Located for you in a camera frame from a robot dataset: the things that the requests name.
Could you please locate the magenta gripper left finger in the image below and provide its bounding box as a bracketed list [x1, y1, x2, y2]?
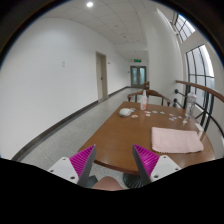
[48, 145, 96, 187]

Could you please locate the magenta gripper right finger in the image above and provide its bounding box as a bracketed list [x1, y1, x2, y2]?
[132, 144, 180, 185]

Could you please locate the pink towel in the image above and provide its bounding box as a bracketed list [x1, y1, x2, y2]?
[152, 127, 204, 154]

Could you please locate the black table base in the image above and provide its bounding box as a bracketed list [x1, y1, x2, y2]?
[123, 173, 143, 189]

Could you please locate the brown stool seat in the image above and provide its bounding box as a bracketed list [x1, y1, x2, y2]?
[93, 176, 122, 191]

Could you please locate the white round pouch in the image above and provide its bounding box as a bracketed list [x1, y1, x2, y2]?
[119, 108, 132, 117]

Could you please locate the white spray bottle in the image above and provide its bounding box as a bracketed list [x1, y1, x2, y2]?
[140, 90, 147, 110]

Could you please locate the wooden chair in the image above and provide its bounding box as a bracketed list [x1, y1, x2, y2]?
[127, 89, 171, 106]

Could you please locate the clear plastic water bottle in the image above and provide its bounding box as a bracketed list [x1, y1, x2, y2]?
[185, 92, 197, 119]

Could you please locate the double glass door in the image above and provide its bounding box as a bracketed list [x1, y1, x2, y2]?
[130, 66, 146, 88]

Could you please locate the wooden stair handrail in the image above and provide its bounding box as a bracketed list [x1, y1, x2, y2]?
[175, 80, 224, 103]

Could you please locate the green exit sign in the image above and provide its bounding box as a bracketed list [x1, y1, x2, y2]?
[134, 59, 141, 63]

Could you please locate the arched window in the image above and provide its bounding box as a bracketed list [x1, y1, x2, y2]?
[185, 44, 216, 108]

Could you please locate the beige side door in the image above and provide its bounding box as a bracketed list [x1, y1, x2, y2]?
[96, 52, 108, 101]

